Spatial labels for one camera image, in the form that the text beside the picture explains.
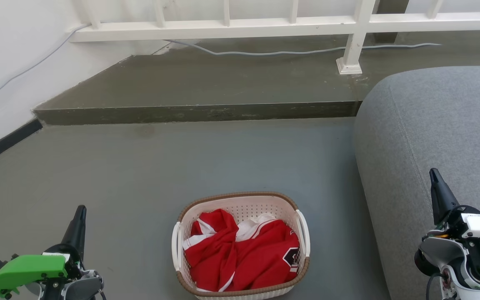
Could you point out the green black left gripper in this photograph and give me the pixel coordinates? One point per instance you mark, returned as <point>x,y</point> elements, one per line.
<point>27,268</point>

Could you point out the white laundry basket brown rim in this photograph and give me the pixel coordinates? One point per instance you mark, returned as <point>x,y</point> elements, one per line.
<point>244,204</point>

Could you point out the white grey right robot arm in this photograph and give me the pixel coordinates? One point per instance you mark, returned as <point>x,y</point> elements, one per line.
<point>461,262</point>

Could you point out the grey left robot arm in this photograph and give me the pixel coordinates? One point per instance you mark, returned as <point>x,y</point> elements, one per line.
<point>83,287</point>

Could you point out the grey fabric sofa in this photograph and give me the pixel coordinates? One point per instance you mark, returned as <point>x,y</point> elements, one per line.
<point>431,125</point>

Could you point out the red white jersey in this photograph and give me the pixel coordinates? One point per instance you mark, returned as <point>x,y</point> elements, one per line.
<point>244,258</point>

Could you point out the white wooden railing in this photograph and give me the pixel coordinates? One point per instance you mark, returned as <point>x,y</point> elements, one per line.
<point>223,29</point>

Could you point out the black wall baseboard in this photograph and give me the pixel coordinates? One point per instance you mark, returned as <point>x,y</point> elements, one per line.
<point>6,143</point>

